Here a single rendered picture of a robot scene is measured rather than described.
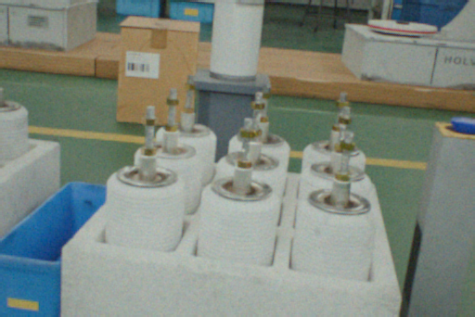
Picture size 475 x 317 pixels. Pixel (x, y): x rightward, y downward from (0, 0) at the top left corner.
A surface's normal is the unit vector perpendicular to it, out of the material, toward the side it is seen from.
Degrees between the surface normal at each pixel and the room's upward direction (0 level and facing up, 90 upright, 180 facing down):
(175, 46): 90
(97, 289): 90
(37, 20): 90
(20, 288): 92
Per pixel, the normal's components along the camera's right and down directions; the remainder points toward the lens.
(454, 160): -0.14, 0.29
